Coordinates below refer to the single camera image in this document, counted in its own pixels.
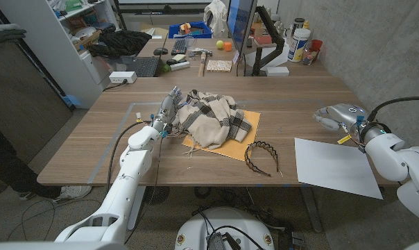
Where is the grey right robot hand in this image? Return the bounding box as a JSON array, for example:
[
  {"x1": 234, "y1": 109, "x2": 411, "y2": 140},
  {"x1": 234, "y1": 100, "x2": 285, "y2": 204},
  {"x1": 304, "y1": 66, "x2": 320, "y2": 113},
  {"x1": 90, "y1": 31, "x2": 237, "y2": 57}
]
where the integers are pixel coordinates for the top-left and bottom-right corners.
[{"x1": 312, "y1": 103, "x2": 370, "y2": 136}]

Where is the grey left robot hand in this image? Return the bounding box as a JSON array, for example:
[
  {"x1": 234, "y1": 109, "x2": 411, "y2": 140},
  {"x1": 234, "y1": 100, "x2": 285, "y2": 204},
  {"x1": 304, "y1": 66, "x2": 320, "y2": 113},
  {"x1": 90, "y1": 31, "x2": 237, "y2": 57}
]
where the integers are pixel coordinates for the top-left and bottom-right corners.
[{"x1": 151, "y1": 86, "x2": 184, "y2": 135}]

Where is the black gloved person hand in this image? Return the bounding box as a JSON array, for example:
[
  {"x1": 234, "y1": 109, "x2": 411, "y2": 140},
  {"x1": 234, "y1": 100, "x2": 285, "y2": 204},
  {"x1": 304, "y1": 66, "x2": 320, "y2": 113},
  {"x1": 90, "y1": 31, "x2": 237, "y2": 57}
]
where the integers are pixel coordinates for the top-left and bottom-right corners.
[{"x1": 0, "y1": 28, "x2": 27, "y2": 44}]

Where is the beige plaid cloth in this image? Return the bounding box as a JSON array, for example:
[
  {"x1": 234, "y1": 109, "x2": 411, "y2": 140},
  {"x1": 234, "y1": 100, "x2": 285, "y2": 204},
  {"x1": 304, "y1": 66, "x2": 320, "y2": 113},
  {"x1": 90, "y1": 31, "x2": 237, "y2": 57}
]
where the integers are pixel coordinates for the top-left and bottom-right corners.
[{"x1": 167, "y1": 89, "x2": 254, "y2": 157}]

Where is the black wavy headband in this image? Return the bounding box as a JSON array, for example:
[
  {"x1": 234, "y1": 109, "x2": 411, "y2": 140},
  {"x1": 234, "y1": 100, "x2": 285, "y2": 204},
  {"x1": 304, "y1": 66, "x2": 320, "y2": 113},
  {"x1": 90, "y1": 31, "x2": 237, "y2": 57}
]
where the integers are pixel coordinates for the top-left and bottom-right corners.
[{"x1": 243, "y1": 140, "x2": 280, "y2": 177}]

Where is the white flat remote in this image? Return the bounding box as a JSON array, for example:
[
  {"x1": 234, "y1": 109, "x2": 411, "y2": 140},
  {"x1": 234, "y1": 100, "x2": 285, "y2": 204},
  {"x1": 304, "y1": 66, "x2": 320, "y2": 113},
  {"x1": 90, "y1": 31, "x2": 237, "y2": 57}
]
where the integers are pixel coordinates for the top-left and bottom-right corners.
[{"x1": 170, "y1": 60, "x2": 191, "y2": 72}]

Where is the black laptop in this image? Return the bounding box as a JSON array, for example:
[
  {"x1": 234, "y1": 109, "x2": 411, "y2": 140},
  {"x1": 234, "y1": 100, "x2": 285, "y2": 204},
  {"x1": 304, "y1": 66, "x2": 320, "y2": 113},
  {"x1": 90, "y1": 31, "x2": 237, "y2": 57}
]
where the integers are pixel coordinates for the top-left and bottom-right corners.
[{"x1": 121, "y1": 55, "x2": 161, "y2": 78}]

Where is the white paper sheet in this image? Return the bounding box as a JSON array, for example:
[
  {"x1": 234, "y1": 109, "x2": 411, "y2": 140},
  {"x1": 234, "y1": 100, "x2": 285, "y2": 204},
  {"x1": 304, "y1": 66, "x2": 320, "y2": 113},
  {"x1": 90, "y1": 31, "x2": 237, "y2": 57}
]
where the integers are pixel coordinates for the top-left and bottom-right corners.
[{"x1": 294, "y1": 137, "x2": 384, "y2": 201}]

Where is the white shelf unit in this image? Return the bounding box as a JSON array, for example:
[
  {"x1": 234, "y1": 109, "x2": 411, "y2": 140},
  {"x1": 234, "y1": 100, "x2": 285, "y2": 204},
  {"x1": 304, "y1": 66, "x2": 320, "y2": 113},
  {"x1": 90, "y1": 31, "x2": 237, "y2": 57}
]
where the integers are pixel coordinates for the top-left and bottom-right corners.
[{"x1": 0, "y1": 0, "x2": 120, "y2": 109}]

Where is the small black keyboard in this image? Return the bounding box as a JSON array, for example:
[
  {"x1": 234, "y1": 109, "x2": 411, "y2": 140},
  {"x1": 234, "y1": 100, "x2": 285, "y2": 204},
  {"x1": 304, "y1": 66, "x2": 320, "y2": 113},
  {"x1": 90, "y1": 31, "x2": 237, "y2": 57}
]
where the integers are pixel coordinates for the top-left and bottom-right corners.
[{"x1": 170, "y1": 37, "x2": 189, "y2": 56}]

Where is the woven patterned mat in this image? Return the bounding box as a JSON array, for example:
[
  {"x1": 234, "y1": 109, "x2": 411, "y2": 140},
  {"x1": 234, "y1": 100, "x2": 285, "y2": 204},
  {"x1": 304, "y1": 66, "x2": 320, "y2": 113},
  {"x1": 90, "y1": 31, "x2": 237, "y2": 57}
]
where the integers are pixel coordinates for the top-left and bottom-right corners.
[{"x1": 206, "y1": 59, "x2": 233, "y2": 73}]

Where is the clear jar with colourful items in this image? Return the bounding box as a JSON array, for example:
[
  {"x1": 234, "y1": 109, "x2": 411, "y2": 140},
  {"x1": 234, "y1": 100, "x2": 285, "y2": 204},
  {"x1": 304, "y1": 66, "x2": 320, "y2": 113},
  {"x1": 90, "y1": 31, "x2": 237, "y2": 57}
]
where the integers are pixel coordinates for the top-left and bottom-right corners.
[{"x1": 302, "y1": 43, "x2": 318, "y2": 66}]

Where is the orange paper envelope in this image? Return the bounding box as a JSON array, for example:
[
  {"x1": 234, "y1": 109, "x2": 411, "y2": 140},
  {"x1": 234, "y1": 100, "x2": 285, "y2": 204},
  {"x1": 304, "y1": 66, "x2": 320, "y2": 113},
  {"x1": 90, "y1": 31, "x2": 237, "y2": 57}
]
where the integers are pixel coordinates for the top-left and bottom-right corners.
[{"x1": 181, "y1": 109, "x2": 262, "y2": 163}]

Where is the black jacket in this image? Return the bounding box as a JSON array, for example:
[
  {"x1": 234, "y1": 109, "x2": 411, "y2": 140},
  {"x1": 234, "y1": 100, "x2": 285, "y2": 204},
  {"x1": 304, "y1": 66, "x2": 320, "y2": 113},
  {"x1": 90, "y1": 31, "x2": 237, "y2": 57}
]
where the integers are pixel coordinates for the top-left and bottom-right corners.
[{"x1": 87, "y1": 30, "x2": 153, "y2": 59}]

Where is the white box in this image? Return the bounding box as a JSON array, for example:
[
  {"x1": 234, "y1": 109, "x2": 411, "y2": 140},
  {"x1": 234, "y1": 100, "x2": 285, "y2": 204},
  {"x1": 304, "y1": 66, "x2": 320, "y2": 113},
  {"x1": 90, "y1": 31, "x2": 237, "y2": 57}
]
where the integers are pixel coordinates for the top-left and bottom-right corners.
[{"x1": 266, "y1": 65, "x2": 291, "y2": 77}]

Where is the blue plastic crate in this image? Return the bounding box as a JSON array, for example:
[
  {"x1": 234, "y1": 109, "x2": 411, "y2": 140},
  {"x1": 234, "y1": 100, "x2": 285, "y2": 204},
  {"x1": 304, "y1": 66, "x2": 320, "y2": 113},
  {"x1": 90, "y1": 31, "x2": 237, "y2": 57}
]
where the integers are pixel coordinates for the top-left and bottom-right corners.
[{"x1": 168, "y1": 21, "x2": 213, "y2": 39}]

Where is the white wipes canister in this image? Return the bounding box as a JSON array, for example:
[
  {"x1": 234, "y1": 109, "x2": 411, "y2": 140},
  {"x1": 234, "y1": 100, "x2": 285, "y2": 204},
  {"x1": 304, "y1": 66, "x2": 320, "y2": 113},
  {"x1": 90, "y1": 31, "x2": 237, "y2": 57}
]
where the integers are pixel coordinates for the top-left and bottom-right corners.
[{"x1": 287, "y1": 27, "x2": 311, "y2": 63}]

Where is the dark lidded bottle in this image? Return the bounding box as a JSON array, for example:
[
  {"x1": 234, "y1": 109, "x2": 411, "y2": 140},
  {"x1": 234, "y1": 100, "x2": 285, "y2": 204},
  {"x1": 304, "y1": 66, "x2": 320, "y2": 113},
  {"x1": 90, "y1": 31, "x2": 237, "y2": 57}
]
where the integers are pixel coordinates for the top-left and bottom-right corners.
[{"x1": 292, "y1": 17, "x2": 306, "y2": 35}]

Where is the white plastic bag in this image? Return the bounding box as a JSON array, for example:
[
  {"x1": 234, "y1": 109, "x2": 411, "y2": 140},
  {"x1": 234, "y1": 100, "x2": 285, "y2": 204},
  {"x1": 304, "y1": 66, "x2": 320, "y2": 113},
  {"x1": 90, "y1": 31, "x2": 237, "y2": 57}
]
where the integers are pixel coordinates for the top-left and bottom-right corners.
[{"x1": 203, "y1": 0, "x2": 229, "y2": 38}]

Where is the red book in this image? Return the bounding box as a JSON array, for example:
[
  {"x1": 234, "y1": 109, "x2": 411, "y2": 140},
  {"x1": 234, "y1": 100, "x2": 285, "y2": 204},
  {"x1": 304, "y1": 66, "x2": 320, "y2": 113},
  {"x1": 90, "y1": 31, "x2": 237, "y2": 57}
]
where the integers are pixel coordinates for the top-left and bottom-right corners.
[{"x1": 253, "y1": 34, "x2": 273, "y2": 46}]

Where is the computer monitor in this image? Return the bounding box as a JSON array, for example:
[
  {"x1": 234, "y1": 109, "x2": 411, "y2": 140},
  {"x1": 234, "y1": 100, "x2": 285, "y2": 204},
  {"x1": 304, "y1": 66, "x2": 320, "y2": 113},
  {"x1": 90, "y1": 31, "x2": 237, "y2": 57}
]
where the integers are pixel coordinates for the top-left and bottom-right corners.
[{"x1": 226, "y1": 0, "x2": 258, "y2": 56}]

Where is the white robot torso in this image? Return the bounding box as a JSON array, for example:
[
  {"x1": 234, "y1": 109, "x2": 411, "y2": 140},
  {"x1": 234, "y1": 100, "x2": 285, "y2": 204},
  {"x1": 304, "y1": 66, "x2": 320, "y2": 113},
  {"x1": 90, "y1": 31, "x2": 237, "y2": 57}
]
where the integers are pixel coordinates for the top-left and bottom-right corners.
[{"x1": 174, "y1": 207, "x2": 275, "y2": 250}]

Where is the person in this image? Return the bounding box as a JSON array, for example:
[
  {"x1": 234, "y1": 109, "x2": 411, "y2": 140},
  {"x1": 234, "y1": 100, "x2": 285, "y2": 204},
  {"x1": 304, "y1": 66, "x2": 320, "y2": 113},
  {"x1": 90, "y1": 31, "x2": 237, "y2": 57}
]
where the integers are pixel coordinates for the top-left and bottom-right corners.
[{"x1": 0, "y1": 116, "x2": 92, "y2": 206}]

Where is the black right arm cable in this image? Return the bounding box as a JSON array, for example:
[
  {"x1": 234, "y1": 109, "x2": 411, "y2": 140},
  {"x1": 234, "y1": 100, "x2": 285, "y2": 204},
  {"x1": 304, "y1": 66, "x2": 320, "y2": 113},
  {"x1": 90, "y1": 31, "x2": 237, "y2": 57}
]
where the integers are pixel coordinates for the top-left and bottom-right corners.
[{"x1": 367, "y1": 96, "x2": 419, "y2": 122}]

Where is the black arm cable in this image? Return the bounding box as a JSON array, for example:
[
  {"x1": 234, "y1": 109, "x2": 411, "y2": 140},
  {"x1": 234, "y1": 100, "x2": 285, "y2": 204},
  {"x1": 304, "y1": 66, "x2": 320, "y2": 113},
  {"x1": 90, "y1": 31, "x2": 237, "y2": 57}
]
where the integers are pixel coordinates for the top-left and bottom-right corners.
[
  {"x1": 367, "y1": 96, "x2": 419, "y2": 122},
  {"x1": 105, "y1": 119, "x2": 151, "y2": 194}
]

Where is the wooden handle hammer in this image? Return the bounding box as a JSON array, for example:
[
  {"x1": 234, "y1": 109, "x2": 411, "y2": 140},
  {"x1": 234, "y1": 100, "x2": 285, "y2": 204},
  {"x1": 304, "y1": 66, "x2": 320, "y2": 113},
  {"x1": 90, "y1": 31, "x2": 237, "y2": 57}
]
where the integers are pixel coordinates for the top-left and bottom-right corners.
[{"x1": 188, "y1": 48, "x2": 214, "y2": 78}]

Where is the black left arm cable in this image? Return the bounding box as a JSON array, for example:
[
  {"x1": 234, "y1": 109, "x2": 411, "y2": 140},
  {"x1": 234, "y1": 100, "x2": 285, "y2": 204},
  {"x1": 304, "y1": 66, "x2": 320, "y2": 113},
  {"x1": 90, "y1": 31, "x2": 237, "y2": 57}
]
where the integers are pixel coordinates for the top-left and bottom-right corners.
[{"x1": 105, "y1": 119, "x2": 151, "y2": 194}]

